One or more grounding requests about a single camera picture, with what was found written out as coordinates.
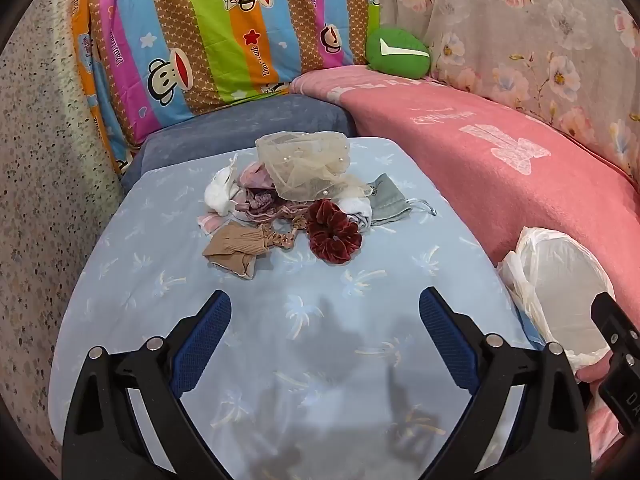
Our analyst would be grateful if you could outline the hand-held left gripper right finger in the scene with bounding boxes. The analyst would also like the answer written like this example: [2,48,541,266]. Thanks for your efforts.
[419,287,593,480]

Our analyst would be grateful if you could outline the light blue palm print sheet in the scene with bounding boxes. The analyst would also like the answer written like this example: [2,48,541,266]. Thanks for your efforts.
[47,137,543,480]

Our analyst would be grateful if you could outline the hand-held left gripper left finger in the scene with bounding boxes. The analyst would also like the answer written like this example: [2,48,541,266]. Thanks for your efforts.
[61,289,233,480]

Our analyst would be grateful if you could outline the pink blanket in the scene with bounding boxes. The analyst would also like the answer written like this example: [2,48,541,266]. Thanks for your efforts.
[290,64,640,461]

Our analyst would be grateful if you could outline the green round cushion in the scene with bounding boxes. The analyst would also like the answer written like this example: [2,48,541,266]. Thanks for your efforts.
[365,25,432,80]

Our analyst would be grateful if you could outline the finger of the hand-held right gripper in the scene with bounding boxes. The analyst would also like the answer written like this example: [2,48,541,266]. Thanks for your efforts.
[591,291,640,362]

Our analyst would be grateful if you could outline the beige mesh cloth with pearls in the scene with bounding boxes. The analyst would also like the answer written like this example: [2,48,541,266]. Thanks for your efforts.
[255,131,373,202]

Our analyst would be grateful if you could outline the pink and white cloth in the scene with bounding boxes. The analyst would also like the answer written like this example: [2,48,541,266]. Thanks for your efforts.
[197,212,228,236]

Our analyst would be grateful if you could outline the pink braided cord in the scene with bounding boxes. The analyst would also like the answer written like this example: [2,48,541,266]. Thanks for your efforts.
[270,205,308,251]

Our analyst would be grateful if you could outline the mauve cloth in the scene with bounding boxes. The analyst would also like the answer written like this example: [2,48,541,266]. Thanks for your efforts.
[235,185,288,223]

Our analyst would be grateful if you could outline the white plastic bag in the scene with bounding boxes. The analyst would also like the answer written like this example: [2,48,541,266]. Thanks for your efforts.
[496,226,617,373]

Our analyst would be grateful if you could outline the striped cartoon print quilt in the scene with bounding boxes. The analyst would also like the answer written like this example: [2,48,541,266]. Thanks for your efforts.
[70,0,383,176]

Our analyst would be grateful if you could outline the grey drawstring pouch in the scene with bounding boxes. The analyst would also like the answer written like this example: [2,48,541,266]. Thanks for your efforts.
[368,173,438,227]

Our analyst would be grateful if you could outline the tan stocking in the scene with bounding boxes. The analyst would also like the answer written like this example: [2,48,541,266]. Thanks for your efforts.
[202,223,273,279]

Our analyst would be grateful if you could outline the dark red velvet scrunchie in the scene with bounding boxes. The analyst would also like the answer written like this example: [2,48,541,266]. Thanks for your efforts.
[305,199,362,264]

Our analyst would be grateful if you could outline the blue-grey cushion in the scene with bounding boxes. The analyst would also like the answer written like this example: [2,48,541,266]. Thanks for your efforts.
[120,94,357,196]

